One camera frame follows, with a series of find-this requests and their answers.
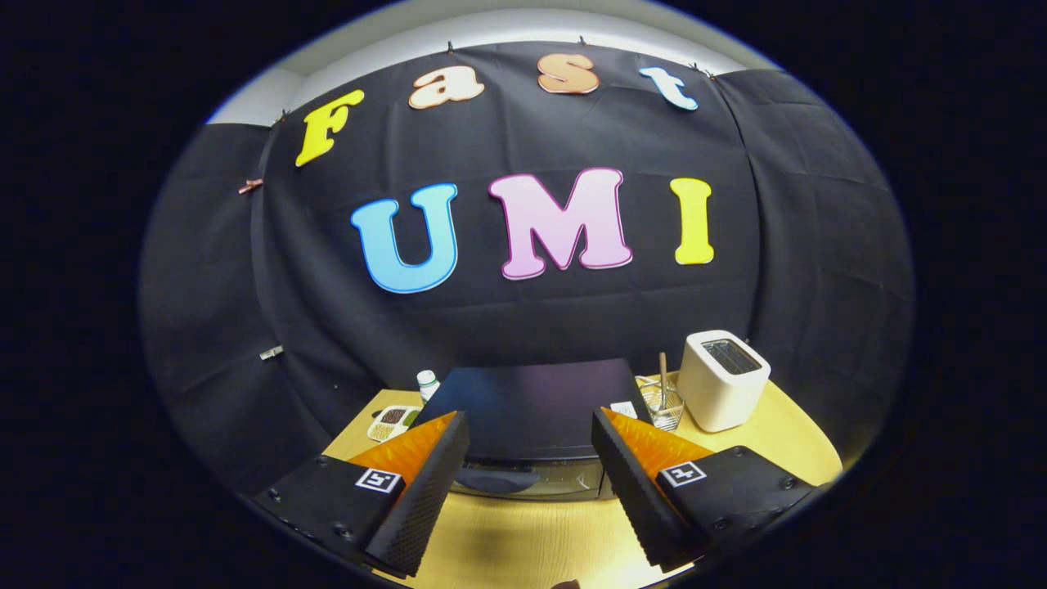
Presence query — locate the black backdrop cloth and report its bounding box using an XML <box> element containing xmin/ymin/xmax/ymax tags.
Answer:
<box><xmin>137</xmin><ymin>41</ymin><xmax>915</xmax><ymax>496</ymax></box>

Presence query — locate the white compartment dish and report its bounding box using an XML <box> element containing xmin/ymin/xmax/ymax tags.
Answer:
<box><xmin>366</xmin><ymin>405</ymin><xmax>423</xmax><ymax>443</ymax></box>

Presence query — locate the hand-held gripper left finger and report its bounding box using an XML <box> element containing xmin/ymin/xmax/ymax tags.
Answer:
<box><xmin>252</xmin><ymin>411</ymin><xmax>471</xmax><ymax>579</ymax></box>

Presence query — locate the row of dark cloth clips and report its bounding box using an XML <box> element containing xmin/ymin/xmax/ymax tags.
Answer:
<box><xmin>274</xmin><ymin>35</ymin><xmax>719</xmax><ymax>125</ymax></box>

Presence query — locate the black toaster oven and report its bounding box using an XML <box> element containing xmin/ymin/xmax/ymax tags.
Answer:
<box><xmin>413</xmin><ymin>357</ymin><xmax>655</xmax><ymax>501</ymax></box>

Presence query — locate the white bread toaster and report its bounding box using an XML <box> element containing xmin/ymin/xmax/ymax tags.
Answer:
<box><xmin>677</xmin><ymin>330</ymin><xmax>771</xmax><ymax>433</ymax></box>

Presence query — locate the wire mesh utensil basket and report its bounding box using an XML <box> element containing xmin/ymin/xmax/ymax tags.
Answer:
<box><xmin>640</xmin><ymin>378</ymin><xmax>685</xmax><ymax>432</ymax></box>

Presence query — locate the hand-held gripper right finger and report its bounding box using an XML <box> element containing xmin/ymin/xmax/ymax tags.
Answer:
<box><xmin>591</xmin><ymin>407</ymin><xmax>821</xmax><ymax>573</ymax></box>

